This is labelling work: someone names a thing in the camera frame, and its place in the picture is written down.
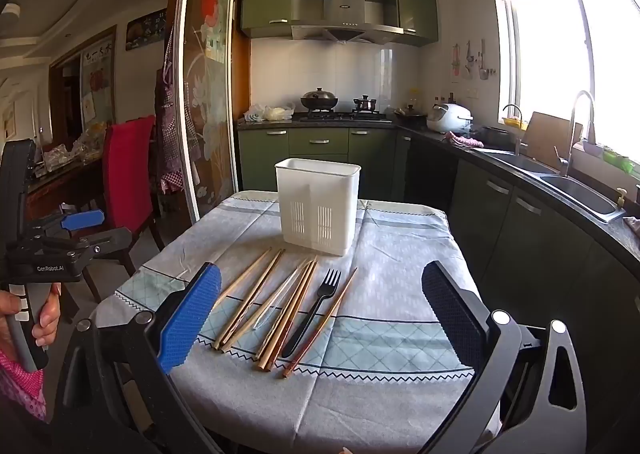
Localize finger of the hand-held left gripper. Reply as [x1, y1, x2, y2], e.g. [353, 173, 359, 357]
[30, 208, 106, 238]
[60, 228, 133, 260]

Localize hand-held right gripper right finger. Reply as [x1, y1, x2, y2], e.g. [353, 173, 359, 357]
[421, 261, 588, 454]

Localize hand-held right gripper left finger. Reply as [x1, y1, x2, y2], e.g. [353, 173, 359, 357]
[52, 261, 223, 454]

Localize light bamboo chopstick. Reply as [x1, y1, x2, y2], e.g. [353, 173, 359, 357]
[212, 249, 286, 351]
[220, 258, 311, 352]
[210, 247, 272, 307]

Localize reddish brown wooden chopstick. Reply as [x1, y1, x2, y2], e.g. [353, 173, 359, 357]
[282, 267, 358, 379]

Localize white plastic utensil holder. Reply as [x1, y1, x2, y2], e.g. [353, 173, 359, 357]
[275, 158, 362, 256]

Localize person's left forearm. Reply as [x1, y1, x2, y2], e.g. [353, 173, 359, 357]
[0, 349, 48, 422]

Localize person's left hand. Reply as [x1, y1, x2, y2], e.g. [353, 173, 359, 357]
[0, 283, 62, 360]

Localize cluttered dining sideboard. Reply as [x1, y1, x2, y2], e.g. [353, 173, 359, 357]
[25, 121, 108, 215]

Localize red covered wooden chair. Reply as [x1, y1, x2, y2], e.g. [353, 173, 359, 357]
[75, 115, 166, 320]

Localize pale blue patterned tablecloth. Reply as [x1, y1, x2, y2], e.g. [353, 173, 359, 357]
[100, 190, 493, 454]

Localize clear plastic utensil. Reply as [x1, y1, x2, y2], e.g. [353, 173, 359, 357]
[252, 259, 308, 330]

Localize brown-tipped wooden chopstick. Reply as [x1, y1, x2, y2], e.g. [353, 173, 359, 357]
[254, 260, 316, 362]
[260, 261, 319, 372]

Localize dark counter cabinets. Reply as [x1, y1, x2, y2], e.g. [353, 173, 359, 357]
[395, 129, 640, 454]

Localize black plastic fork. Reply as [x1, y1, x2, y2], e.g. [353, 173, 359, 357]
[281, 268, 342, 358]

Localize black kitchen countertop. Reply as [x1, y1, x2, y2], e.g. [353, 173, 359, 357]
[235, 112, 640, 260]

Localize pink dish cloth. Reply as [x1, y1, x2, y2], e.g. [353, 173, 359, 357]
[444, 131, 485, 149]

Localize steel double sink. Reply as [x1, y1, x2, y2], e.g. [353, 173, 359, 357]
[477, 147, 628, 225]

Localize black cooking pot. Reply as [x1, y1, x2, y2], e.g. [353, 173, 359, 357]
[482, 125, 516, 147]

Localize flower etched glass sliding door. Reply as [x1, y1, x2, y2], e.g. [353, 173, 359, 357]
[170, 0, 251, 225]

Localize small steel faucet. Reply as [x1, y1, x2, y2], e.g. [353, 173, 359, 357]
[501, 103, 526, 155]

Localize white rice cooker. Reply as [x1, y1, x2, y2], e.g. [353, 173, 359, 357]
[426, 103, 474, 132]

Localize wooden cutting board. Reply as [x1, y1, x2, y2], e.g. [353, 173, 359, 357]
[525, 112, 583, 172]

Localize black frying pan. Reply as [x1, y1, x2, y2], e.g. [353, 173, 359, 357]
[394, 104, 428, 127]

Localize green lower kitchen cabinets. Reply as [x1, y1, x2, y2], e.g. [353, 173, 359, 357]
[237, 127, 401, 202]

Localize white plastic bag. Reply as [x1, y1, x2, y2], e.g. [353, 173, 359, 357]
[243, 103, 296, 122]

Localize black gas stove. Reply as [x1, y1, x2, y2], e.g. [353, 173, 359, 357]
[292, 110, 393, 124]

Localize tall steel faucet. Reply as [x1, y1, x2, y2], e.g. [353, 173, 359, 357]
[555, 90, 598, 177]

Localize black wok with lid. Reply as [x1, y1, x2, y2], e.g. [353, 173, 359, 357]
[300, 88, 339, 112]

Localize hanging kitchen tools rack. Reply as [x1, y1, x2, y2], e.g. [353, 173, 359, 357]
[452, 39, 496, 82]

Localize kitchen window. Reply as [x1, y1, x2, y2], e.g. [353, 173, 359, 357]
[495, 0, 640, 160]

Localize steel range hood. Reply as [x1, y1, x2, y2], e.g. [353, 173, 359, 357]
[291, 0, 403, 44]

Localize calligraphy wall poster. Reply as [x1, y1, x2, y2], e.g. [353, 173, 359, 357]
[80, 37, 117, 127]

